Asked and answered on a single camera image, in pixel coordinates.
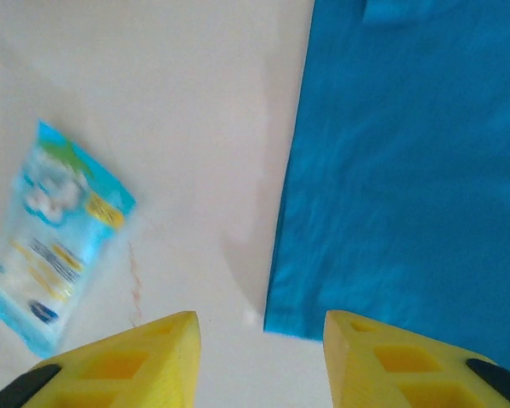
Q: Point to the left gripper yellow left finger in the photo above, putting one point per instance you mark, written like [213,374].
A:
[144,365]

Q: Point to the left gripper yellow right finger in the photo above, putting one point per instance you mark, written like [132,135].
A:
[387,370]

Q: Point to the blue t-shirt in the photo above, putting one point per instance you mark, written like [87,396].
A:
[408,170]

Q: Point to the light blue snack packet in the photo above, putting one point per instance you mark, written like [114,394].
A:
[55,238]

